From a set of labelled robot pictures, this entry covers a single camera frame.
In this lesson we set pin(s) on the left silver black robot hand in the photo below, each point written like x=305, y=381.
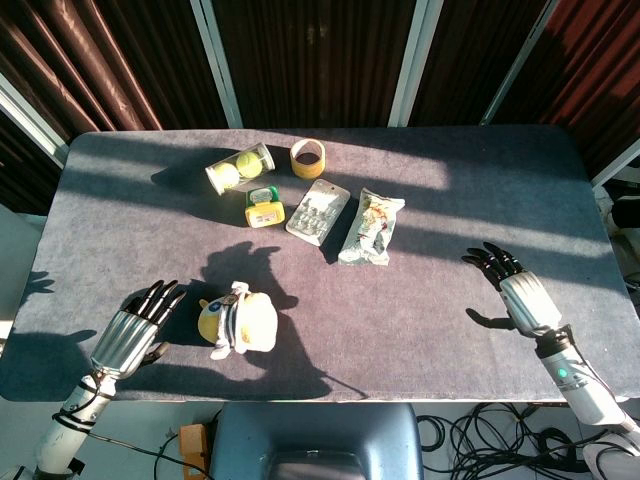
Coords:
x=122, y=340

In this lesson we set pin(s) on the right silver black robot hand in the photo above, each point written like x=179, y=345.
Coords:
x=530, y=300

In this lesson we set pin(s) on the yellow plush toy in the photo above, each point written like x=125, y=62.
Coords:
x=252, y=320

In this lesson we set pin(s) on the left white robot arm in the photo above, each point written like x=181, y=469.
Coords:
x=70, y=425

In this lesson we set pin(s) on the grey-blue table cloth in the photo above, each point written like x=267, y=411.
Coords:
x=425, y=325

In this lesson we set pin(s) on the orange box on floor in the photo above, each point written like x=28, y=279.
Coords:
x=192, y=450

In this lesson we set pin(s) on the white printed snack bag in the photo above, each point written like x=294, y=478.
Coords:
x=370, y=225

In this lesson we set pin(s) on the clear plastic tennis ball tube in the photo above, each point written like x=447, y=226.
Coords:
x=220, y=186

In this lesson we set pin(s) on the yellow plastic box with label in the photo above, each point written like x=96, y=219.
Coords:
x=264, y=216

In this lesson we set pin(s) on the yellow-green tennis ball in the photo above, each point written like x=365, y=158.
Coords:
x=249, y=164
x=225, y=175

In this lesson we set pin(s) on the blue-grey robot torso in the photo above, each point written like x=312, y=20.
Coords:
x=315, y=435

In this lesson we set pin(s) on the white blister pack of clips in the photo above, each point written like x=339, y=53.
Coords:
x=316, y=212

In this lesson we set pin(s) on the dark brown curtain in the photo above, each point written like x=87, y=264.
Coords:
x=465, y=60
x=590, y=75
x=100, y=65
x=315, y=60

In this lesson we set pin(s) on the yellow tape roll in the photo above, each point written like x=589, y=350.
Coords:
x=309, y=171

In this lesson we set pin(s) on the white frame post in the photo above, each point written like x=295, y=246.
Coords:
x=617, y=170
x=217, y=65
x=30, y=125
x=412, y=65
x=515, y=65

